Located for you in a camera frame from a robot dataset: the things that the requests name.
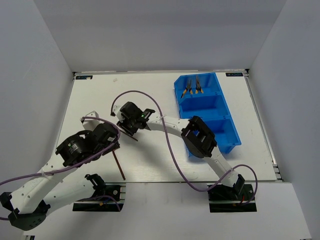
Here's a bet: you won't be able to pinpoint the thin dark hex key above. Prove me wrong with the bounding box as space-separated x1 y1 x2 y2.
118 126 138 142

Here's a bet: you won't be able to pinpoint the large red hex key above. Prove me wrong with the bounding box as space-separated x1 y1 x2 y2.
112 148 126 181

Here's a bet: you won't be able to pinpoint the yellow needle-nose pliers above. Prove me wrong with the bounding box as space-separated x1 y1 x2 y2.
195 75 204 94
180 77 193 99

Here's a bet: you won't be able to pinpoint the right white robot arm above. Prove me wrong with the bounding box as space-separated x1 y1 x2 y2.
111 101 245 200

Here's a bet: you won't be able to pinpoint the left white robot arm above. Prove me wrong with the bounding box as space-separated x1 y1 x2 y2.
0 122 122 231

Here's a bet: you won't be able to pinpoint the left table corner label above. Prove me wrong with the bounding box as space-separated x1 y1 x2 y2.
75 75 93 80

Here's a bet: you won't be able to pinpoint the table corner label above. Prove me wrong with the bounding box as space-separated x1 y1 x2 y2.
75 75 93 80
225 72 244 77

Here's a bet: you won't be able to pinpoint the blue plastic compartment bin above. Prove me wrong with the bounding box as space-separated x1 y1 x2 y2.
173 72 242 154

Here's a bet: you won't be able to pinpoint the right table corner label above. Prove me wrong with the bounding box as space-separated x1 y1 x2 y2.
225 72 244 77

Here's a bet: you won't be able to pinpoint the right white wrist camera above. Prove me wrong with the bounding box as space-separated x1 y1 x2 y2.
110 104 124 122

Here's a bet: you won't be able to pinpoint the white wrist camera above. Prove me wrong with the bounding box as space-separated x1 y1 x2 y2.
110 104 124 122
80 111 100 128

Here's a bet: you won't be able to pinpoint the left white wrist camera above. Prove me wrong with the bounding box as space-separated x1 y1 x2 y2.
80 111 100 128

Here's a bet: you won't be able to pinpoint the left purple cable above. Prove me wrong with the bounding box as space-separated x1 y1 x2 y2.
0 116 122 222

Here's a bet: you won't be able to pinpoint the purple cable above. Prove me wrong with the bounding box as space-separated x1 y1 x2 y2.
0 116 122 222
109 90 259 207

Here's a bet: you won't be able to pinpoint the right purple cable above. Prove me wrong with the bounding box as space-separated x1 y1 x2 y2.
109 90 259 207

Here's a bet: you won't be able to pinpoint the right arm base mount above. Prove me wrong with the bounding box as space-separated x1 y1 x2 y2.
207 184 257 213

